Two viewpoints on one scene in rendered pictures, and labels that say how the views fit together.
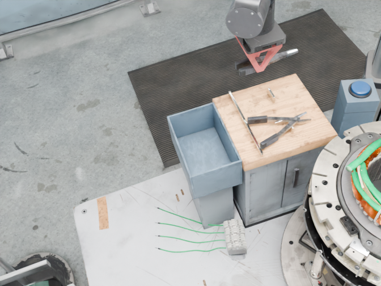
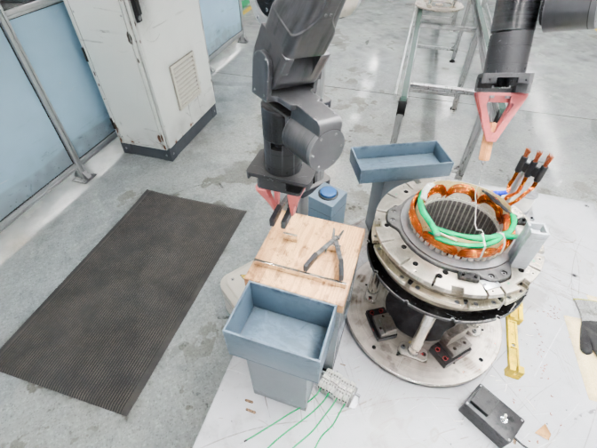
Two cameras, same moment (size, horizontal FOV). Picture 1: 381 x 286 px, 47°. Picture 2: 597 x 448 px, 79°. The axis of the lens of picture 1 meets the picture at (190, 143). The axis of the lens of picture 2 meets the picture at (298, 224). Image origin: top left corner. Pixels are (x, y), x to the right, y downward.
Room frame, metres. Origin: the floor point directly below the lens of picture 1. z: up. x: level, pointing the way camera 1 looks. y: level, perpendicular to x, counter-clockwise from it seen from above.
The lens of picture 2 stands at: (0.37, 0.24, 1.61)
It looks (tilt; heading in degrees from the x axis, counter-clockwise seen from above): 45 degrees down; 299
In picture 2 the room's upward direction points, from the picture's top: straight up
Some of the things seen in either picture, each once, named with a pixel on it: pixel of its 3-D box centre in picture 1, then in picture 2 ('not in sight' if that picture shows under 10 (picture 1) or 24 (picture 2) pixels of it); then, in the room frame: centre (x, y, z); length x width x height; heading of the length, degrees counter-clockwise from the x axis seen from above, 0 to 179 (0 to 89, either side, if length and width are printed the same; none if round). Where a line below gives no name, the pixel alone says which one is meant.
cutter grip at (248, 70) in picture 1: (249, 70); (286, 218); (0.60, -0.13, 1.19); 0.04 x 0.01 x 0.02; 101
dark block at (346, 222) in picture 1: (348, 225); (468, 276); (0.29, -0.23, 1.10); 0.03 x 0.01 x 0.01; 14
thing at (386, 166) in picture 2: not in sight; (391, 195); (0.52, -0.60, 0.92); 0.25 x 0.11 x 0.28; 36
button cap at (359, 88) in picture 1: (360, 88); (328, 191); (0.63, -0.39, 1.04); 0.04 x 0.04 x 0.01
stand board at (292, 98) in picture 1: (271, 119); (308, 255); (0.58, -0.18, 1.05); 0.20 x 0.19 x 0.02; 100
